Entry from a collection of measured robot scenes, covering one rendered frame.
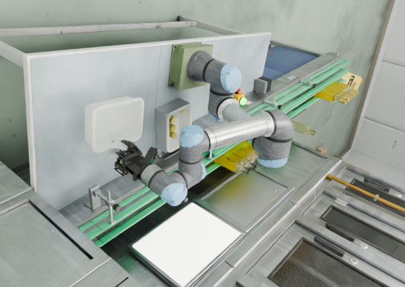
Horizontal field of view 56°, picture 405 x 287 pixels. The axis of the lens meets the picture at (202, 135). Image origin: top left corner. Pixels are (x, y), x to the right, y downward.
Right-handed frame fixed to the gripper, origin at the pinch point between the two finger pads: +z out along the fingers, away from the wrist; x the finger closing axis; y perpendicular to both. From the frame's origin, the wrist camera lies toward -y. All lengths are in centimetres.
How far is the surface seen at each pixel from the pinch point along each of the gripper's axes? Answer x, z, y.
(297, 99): 20, 1, -158
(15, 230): 25.8, 4.4, 35.8
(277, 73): 14, 28, -172
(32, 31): -13, 80, -12
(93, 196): 31.1, 8.1, 2.0
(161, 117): 9.7, 16.6, -41.2
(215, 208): 47, -19, -53
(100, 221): 39.6, 1.3, 2.3
